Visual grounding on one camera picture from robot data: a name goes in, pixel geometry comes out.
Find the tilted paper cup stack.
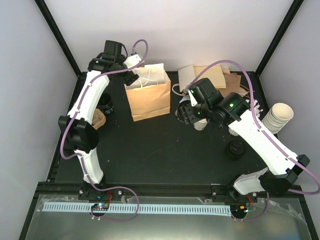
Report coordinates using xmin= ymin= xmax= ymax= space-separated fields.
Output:
xmin=261 ymin=102 xmax=294 ymax=135

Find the brown pulp cup carrier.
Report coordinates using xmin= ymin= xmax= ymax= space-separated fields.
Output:
xmin=91 ymin=108 xmax=106 ymax=130

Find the white paper cup stack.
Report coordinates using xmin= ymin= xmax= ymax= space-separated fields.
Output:
xmin=193 ymin=118 xmax=208 ymax=131

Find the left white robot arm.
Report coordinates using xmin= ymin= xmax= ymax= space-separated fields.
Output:
xmin=58 ymin=40 xmax=147 ymax=200

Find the brown kraft paper bag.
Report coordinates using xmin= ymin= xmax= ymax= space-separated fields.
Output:
xmin=219 ymin=73 xmax=250 ymax=99

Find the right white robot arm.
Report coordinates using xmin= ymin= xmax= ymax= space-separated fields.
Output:
xmin=180 ymin=78 xmax=310 ymax=202

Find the small circuit board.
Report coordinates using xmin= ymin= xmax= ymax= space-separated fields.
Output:
xmin=91 ymin=203 xmax=109 ymax=211

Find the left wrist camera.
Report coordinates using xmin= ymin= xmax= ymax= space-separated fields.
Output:
xmin=124 ymin=53 xmax=144 ymax=69

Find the black printed paper cup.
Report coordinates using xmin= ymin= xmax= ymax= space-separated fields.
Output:
xmin=97 ymin=93 xmax=114 ymax=115

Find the right black lid stack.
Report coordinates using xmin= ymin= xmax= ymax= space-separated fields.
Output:
xmin=224 ymin=140 xmax=246 ymax=161

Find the orange paper bag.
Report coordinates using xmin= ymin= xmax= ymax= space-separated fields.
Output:
xmin=125 ymin=63 xmax=171 ymax=122
xmin=171 ymin=64 xmax=227 ymax=96

